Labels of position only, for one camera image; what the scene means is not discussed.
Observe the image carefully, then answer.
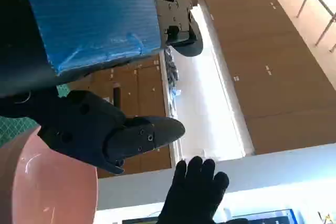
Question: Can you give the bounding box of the pink bowl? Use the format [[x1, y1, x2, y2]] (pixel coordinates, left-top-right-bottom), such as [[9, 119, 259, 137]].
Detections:
[[0, 125, 99, 224]]

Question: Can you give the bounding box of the black knitted glove right hand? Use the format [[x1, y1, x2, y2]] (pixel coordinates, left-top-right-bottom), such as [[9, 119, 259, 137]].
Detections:
[[157, 155, 249, 224]]

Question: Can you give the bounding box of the white metal grid frame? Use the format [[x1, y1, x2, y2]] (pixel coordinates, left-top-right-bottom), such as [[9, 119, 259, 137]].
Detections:
[[282, 0, 336, 51]]

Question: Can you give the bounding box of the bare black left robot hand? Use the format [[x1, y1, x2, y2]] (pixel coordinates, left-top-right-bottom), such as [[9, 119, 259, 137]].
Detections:
[[0, 0, 204, 176]]

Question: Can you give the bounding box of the green cutting mat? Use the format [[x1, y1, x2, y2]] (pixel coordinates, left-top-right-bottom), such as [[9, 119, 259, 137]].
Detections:
[[0, 83, 70, 148]]

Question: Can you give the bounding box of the braided dark cable sleeve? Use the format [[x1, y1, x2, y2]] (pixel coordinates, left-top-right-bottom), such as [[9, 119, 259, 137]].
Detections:
[[164, 47, 182, 120]]

